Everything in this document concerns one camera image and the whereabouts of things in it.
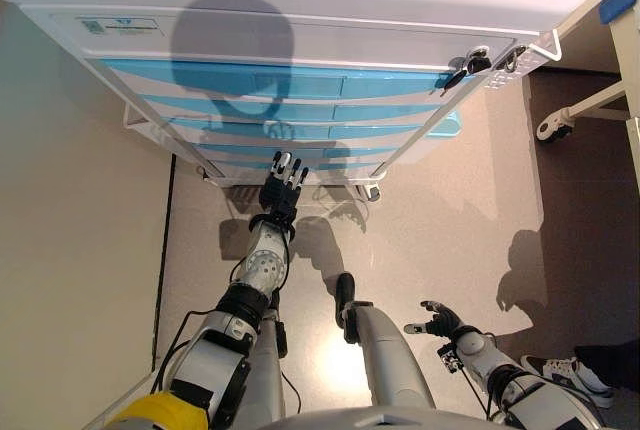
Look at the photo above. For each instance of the white cart drawer with lock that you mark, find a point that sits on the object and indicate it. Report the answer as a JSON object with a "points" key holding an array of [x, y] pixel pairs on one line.
{"points": [[375, 45]]}

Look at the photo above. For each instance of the blue bed corner bumper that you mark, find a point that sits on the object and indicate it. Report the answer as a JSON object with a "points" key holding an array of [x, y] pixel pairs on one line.
{"points": [[617, 4]]}

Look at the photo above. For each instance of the white hospital bed frame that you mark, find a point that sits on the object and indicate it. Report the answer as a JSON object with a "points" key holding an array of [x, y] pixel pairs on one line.
{"points": [[600, 102]]}

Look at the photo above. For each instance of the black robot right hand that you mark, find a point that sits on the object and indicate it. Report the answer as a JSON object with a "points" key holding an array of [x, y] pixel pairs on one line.
{"points": [[445, 324]]}

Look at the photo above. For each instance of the metal cart latch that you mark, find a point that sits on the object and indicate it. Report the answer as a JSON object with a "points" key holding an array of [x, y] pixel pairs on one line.
{"points": [[511, 57]]}

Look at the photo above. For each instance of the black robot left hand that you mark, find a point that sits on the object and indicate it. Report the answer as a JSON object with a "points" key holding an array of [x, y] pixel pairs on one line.
{"points": [[277, 195]]}

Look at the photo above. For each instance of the cart caster wheel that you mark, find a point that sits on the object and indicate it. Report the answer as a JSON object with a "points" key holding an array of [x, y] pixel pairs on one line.
{"points": [[372, 191]]}

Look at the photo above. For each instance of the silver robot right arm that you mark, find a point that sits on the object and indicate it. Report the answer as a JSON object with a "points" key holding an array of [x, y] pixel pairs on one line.
{"points": [[475, 345]]}

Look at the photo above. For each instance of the silver robot leg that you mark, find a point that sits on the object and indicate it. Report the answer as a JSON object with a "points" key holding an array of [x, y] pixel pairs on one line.
{"points": [[267, 380], [390, 355]]}

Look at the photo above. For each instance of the silver robot right leg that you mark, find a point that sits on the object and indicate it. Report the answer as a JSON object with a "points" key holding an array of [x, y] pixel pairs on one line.
{"points": [[390, 355]]}

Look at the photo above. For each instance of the white and brown sneaker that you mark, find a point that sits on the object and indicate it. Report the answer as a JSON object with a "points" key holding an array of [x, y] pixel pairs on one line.
{"points": [[560, 367]]}

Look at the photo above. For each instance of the silver robot left leg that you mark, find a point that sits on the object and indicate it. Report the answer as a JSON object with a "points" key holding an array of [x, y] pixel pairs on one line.
{"points": [[267, 380]]}

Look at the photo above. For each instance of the black robot right foot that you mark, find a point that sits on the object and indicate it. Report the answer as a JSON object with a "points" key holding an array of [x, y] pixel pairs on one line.
{"points": [[345, 287]]}

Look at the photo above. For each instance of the black and white wrist tag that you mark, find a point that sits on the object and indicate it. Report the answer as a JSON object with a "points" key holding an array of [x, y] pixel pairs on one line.
{"points": [[450, 357]]}

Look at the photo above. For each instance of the black trouser leg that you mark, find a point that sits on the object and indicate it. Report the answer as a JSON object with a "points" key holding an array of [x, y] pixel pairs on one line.
{"points": [[615, 365]]}

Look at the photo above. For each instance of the yellow robot shoulder cover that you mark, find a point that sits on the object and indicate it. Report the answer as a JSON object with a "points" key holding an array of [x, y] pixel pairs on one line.
{"points": [[150, 412]]}

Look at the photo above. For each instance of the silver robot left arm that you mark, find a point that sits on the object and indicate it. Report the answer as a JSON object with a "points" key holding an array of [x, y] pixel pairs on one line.
{"points": [[262, 265]]}

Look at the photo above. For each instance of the black cart keys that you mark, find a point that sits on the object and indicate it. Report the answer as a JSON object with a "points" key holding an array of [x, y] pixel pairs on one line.
{"points": [[475, 65]]}

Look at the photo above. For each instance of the grey robot torso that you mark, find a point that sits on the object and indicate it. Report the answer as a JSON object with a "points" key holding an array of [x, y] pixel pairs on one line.
{"points": [[380, 420]]}

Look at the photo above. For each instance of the cart label sticker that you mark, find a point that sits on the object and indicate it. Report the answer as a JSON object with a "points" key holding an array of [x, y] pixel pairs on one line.
{"points": [[115, 27]]}

